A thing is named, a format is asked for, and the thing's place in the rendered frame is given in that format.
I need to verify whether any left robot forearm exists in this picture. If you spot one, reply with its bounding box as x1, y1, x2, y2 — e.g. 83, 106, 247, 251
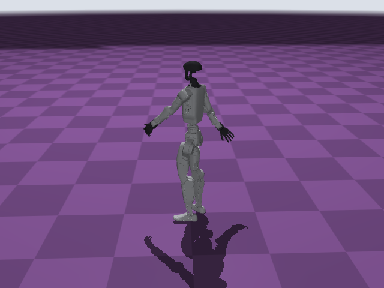
151, 107, 170, 127

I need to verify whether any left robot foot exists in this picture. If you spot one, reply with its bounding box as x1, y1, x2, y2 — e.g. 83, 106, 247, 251
173, 213, 197, 221

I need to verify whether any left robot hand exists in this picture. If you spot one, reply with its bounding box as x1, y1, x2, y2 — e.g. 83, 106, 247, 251
144, 120, 158, 136

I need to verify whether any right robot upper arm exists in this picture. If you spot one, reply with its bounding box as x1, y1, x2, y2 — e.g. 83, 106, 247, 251
201, 84, 212, 113

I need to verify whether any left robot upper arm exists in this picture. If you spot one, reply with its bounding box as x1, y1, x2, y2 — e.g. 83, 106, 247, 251
166, 89, 193, 115

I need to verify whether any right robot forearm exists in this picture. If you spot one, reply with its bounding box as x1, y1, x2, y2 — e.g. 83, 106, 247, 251
207, 108, 222, 129

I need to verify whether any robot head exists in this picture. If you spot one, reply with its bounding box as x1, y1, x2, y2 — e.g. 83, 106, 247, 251
183, 61, 202, 88

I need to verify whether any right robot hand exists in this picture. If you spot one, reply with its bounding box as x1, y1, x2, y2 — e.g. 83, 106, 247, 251
217, 122, 234, 142

